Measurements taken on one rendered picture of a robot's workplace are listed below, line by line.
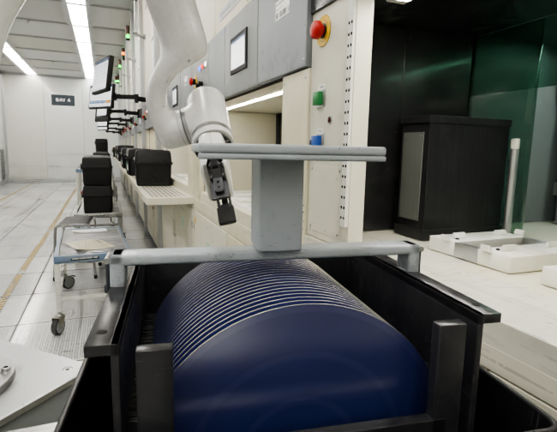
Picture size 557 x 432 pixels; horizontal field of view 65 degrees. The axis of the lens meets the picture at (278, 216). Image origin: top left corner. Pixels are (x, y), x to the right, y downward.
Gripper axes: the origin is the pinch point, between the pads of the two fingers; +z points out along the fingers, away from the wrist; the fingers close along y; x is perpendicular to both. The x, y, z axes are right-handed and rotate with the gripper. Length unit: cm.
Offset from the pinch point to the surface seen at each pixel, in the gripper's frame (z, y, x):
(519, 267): 18, -12, 50
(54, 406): 27.8, -2.5, -27.4
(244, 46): -86, -19, 15
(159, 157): -196, -152, -49
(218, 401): 43, 31, 0
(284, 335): 41, 33, 4
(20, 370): 21.7, -1.9, -32.6
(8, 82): -1119, -573, -554
